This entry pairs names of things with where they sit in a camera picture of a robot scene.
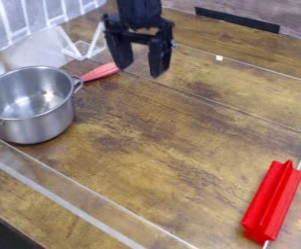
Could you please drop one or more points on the silver metal pot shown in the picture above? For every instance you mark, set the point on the silver metal pot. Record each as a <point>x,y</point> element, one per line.
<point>37,103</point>

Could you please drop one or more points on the clear acrylic triangle stand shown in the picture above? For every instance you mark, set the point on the clear acrylic triangle stand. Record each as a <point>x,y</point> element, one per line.
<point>80,49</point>

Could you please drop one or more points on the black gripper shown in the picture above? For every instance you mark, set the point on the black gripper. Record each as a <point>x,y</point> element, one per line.
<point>153,32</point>

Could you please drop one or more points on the red plastic bracket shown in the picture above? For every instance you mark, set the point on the red plastic bracket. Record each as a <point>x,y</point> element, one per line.
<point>271,203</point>

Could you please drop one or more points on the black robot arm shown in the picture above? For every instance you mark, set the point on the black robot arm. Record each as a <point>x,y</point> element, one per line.
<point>140,10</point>

